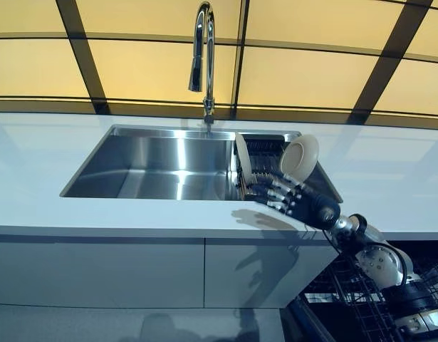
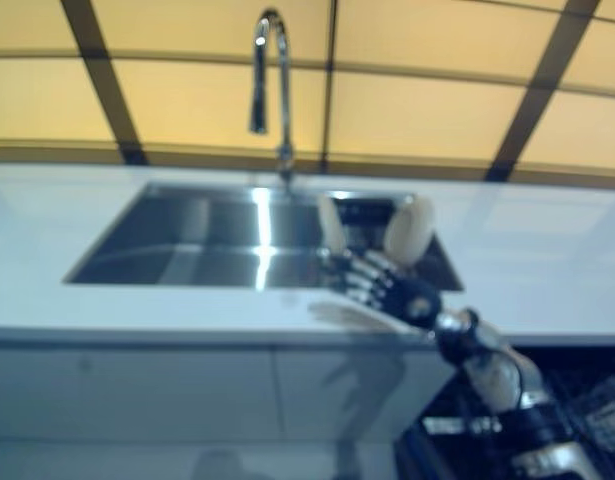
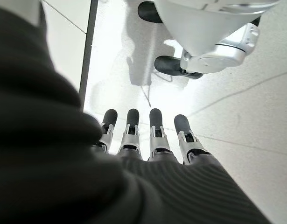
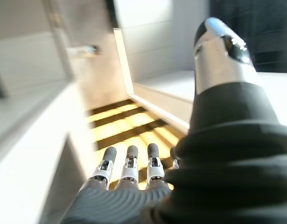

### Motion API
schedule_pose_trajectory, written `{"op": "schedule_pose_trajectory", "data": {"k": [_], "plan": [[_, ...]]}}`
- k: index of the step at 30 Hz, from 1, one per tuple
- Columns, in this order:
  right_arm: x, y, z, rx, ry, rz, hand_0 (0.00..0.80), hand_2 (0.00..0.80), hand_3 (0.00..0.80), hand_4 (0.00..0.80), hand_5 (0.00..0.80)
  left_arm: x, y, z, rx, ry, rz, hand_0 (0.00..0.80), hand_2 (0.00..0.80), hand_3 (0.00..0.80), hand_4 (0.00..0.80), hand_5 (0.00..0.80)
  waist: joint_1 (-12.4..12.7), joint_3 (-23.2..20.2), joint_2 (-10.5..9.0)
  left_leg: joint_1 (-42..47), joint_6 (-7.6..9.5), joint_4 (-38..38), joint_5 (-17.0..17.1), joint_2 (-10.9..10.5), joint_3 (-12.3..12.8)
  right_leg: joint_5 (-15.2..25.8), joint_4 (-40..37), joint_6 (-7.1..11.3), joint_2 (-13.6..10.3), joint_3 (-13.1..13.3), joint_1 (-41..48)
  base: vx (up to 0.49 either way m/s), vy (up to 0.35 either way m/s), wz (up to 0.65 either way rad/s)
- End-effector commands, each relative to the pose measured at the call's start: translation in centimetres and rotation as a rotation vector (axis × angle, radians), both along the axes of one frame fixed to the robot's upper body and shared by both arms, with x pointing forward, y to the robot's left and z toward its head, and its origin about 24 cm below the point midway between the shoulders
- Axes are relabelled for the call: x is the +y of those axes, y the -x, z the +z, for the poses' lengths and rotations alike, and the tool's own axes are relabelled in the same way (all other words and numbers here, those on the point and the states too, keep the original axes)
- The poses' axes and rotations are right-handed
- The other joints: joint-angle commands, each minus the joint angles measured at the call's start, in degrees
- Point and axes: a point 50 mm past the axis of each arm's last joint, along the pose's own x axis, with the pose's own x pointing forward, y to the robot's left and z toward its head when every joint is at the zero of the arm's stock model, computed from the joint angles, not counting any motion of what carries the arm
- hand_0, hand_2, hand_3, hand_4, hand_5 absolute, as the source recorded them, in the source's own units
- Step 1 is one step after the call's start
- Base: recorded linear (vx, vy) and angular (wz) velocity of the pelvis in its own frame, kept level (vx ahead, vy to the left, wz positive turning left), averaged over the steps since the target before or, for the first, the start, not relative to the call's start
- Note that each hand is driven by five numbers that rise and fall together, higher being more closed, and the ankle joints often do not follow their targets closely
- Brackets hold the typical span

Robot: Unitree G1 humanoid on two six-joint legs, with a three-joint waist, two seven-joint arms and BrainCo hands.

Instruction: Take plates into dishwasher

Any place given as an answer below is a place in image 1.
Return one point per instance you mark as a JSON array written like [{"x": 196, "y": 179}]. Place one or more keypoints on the chrome gooseneck kitchen faucet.
[{"x": 208, "y": 71}]

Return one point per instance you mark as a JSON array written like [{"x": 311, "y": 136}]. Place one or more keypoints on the cream round plate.
[
  {"x": 243, "y": 156},
  {"x": 298, "y": 156}
]

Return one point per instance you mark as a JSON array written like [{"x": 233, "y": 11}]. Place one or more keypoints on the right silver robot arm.
[{"x": 382, "y": 263}]

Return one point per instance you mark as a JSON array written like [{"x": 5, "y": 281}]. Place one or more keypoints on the black dish drying rack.
[{"x": 263, "y": 156}]

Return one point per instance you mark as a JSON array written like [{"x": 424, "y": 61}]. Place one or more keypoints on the dishwasher door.
[{"x": 311, "y": 320}]

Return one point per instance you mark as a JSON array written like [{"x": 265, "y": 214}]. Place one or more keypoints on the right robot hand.
[{"x": 311, "y": 206}]

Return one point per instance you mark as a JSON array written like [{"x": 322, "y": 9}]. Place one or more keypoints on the stainless steel sink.
[{"x": 151, "y": 167}]

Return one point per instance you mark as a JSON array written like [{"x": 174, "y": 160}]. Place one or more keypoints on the white cabinet door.
[
  {"x": 97, "y": 270},
  {"x": 268, "y": 274}
]

